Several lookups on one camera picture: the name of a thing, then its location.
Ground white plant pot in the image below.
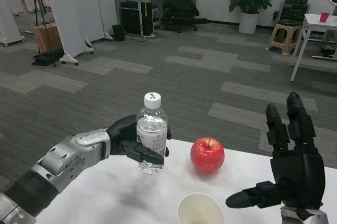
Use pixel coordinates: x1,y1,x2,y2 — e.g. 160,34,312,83
239,11,260,35

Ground black equipment stack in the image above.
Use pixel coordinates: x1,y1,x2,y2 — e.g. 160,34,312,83
278,0,311,24

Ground black office chair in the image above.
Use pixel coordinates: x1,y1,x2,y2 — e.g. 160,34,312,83
163,0,208,34

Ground black camera tripod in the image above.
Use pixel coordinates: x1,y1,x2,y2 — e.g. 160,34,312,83
28,0,57,67

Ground white rolling partition panel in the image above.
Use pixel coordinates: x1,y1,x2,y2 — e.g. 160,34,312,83
78,0,119,42
41,0,95,66
0,0,26,47

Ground beige plastic stool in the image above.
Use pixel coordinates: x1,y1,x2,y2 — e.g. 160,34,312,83
268,19,302,56

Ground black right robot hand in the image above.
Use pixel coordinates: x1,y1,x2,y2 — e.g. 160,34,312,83
225,91,325,210

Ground clear plastic water bottle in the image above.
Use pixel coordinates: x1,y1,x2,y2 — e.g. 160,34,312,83
136,92,169,175

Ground white office desk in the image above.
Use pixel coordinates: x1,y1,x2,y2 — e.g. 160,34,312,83
114,0,172,36

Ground red apple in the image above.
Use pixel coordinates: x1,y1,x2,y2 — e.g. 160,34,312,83
190,137,225,174

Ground black computer tower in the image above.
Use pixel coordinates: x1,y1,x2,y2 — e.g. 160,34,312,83
120,2,153,35

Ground white side table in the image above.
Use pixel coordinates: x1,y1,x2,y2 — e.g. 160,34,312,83
289,13,337,83

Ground white paper cup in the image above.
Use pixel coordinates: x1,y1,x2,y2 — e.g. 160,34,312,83
176,192,224,224

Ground black waste bin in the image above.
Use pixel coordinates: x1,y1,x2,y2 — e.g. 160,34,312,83
112,24,126,42

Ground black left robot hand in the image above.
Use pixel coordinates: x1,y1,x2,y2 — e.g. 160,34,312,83
106,114,173,167

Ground brown cardboard box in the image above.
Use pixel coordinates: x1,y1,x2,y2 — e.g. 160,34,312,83
33,22,63,54

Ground black bag on floor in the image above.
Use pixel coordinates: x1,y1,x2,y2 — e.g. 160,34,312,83
31,51,65,67

